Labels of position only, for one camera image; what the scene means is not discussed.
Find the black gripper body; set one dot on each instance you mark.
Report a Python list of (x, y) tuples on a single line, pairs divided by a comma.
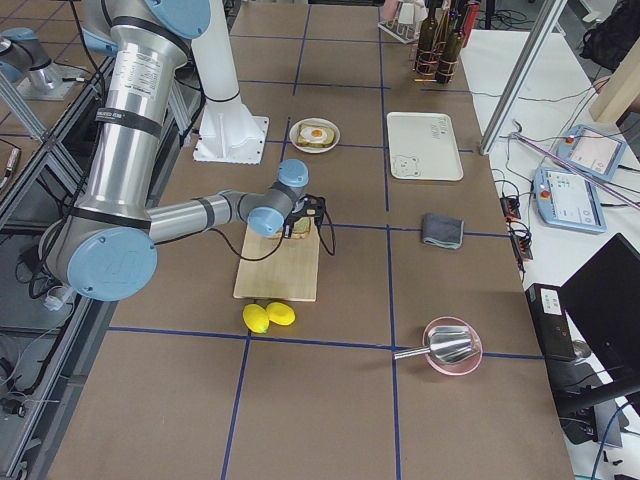
[(294, 223)]

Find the bread slice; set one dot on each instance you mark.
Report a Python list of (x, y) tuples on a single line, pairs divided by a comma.
[(279, 233), (328, 142)]

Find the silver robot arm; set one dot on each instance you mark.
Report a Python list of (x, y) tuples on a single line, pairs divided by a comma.
[(29, 68), (106, 248)]

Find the cream bear tray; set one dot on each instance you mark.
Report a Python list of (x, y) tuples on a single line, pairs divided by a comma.
[(422, 146)]

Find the wooden cutting board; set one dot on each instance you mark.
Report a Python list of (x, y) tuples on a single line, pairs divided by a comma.
[(288, 272)]

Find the white round plate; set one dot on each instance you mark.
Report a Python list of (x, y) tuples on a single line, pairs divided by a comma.
[(293, 133)]

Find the fried egg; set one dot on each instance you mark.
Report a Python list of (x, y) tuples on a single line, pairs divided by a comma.
[(314, 134)]

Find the yellow lemon far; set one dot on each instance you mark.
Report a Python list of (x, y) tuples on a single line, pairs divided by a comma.
[(280, 313)]

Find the yellow lemon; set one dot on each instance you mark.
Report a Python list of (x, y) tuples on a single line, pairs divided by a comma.
[(256, 318), (280, 313)]

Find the yellow lemon near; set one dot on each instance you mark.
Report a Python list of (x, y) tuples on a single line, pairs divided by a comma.
[(256, 318)]

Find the grey folded cloth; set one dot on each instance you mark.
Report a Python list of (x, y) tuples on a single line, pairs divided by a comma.
[(442, 231)]

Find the dark wine bottle left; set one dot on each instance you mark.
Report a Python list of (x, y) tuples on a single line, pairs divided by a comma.
[(426, 49)]

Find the dark wine bottle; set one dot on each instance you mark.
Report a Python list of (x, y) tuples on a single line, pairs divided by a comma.
[(426, 49), (454, 37)]

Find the metal scoop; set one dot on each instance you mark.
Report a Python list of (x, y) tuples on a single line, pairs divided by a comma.
[(446, 345)]

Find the white dish rack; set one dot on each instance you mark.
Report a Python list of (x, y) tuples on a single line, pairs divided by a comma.
[(402, 19)]

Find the dark wine bottle right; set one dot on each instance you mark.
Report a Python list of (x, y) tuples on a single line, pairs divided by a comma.
[(454, 37)]

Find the pink bowl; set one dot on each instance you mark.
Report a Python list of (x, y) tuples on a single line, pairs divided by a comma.
[(461, 368)]

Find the black computer box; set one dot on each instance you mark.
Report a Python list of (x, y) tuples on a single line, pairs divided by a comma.
[(550, 322)]

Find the near blue teach pendant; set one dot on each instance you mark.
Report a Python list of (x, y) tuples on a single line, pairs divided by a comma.
[(566, 200)]

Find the blue teach pendant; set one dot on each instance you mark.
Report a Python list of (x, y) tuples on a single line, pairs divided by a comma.
[(566, 200), (592, 151)]

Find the far blue teach pendant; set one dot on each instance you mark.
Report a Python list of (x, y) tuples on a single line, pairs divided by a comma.
[(592, 151)]

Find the black monitor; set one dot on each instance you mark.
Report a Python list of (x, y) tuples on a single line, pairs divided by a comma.
[(602, 300)]

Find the wooden plank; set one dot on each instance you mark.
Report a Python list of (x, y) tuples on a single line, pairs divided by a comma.
[(621, 92)]

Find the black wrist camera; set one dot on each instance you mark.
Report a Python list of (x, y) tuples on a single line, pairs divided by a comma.
[(314, 207)]

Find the copper wire bottle rack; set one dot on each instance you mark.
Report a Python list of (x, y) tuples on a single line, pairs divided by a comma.
[(439, 46)]

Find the aluminium frame post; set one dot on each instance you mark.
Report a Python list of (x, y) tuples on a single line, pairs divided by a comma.
[(542, 28)]

